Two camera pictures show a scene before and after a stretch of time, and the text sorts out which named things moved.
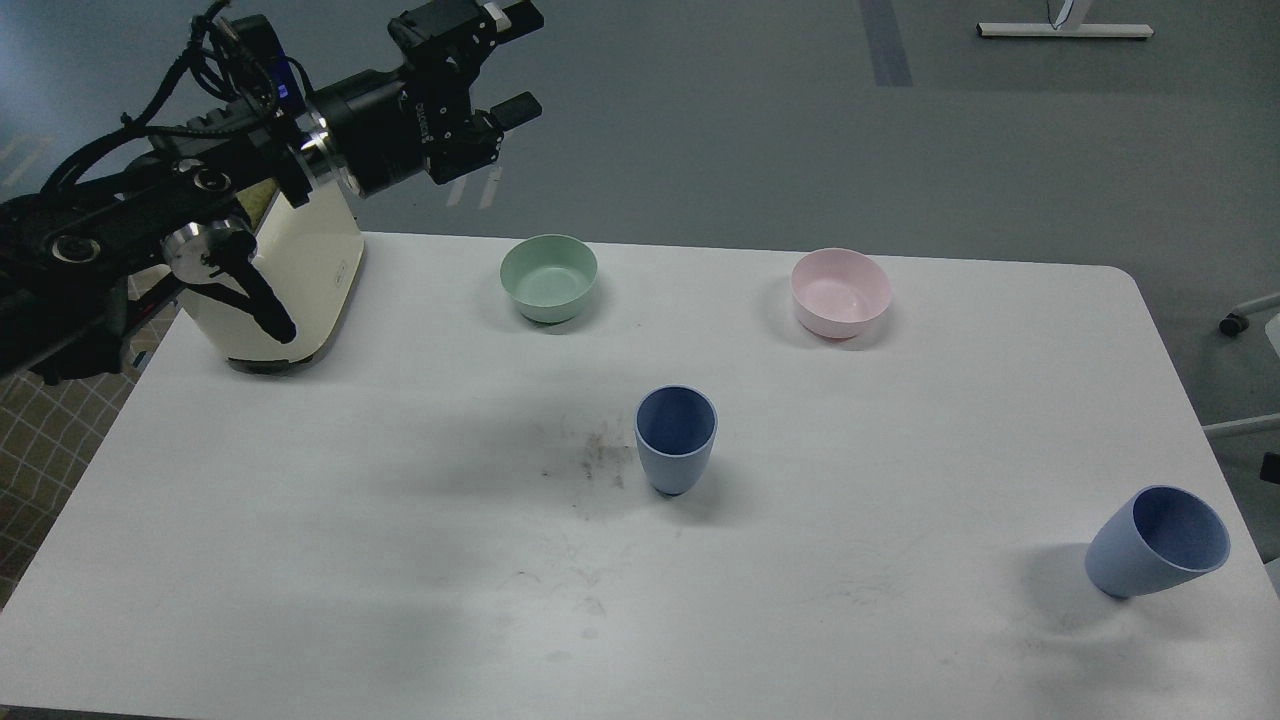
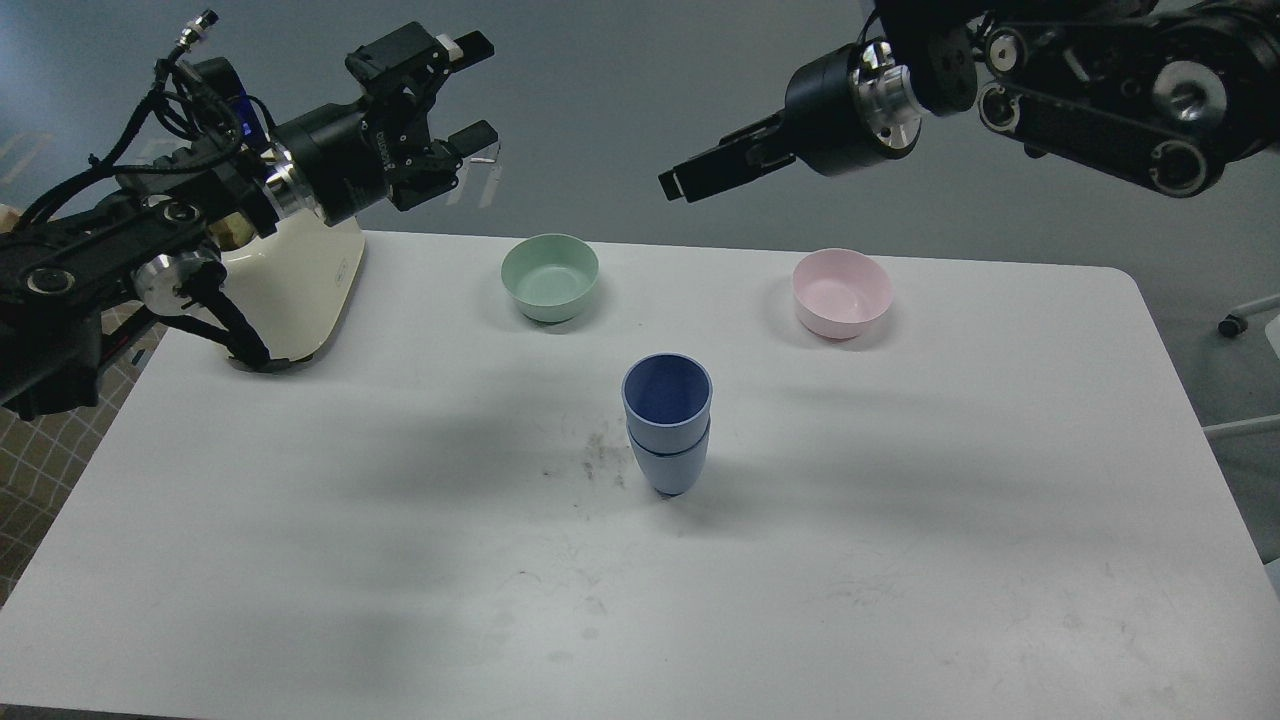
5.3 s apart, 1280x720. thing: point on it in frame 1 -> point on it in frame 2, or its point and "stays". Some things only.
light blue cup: x=1160 y=536 -> x=667 y=400
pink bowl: x=839 y=293 stays
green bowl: x=548 y=276 stays
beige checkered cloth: x=51 y=432 stays
